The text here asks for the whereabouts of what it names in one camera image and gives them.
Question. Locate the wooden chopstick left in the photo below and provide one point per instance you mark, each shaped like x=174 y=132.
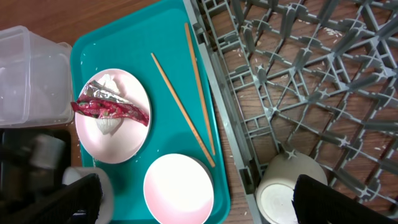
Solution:
x=184 y=112

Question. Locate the small pink bowl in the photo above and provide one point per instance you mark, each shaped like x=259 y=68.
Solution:
x=179 y=189

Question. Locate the wooden chopstick right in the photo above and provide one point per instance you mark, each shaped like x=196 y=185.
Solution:
x=199 y=86

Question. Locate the white plastic wrap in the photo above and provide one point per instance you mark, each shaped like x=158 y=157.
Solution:
x=107 y=126

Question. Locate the clear plastic bin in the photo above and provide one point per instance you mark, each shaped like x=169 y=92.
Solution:
x=36 y=80

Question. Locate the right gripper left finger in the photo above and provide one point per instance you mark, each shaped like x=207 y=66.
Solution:
x=57 y=205

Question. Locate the grey dishwasher rack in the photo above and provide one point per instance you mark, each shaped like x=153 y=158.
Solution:
x=315 y=77

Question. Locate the black waste tray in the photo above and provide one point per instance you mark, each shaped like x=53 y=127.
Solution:
x=23 y=183

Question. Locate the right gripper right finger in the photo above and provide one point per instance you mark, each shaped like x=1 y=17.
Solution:
x=317 y=203

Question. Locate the white cup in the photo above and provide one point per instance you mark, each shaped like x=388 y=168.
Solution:
x=275 y=192

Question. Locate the grey bowl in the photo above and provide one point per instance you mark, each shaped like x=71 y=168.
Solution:
x=95 y=193

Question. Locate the wooden chopstick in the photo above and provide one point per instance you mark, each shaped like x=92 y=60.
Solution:
x=184 y=112
x=199 y=86

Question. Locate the red foil snack wrapper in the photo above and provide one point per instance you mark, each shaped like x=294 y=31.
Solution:
x=100 y=102

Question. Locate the large white plate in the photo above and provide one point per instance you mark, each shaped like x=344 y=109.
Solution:
x=127 y=139

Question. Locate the teal plastic tray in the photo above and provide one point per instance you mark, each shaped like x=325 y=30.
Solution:
x=126 y=44

